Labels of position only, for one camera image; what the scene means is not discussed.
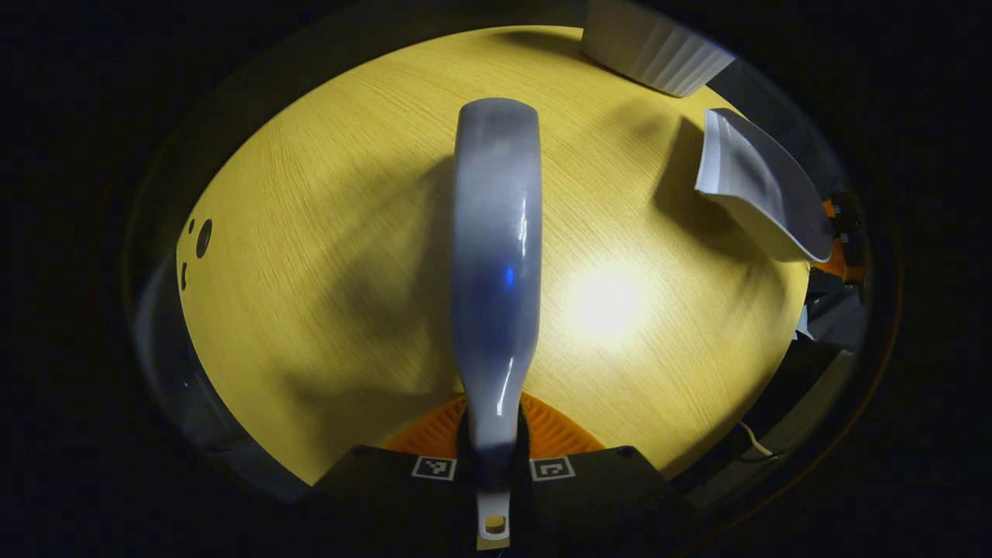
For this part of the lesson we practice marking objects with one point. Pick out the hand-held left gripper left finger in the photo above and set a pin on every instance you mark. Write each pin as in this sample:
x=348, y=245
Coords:
x=387, y=496

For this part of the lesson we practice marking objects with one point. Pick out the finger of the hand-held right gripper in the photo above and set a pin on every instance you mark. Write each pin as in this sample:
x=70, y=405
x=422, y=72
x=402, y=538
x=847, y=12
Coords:
x=833, y=209
x=843, y=262

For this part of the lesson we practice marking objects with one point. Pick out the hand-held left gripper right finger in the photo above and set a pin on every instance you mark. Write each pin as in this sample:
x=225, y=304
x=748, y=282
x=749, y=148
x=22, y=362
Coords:
x=604, y=496

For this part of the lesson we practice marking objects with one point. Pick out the grey dustpan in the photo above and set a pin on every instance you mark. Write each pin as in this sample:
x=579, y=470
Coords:
x=759, y=186

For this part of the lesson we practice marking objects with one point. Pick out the small grey broom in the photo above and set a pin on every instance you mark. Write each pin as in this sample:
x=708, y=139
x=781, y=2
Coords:
x=496, y=232

